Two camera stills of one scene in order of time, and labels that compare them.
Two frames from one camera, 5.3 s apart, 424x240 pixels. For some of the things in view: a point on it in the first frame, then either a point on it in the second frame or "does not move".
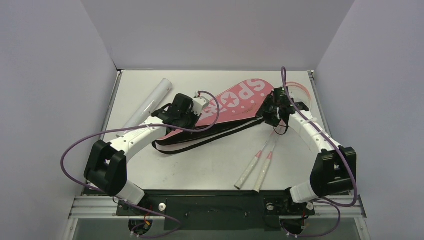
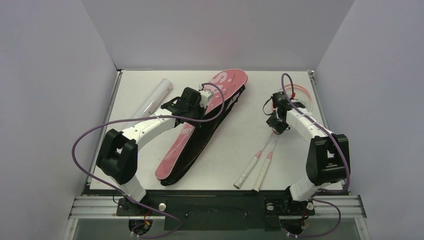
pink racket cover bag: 245,102 to 190,141
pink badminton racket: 258,185 does not move
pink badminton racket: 301,94 does not move
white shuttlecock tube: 145,110 does not move
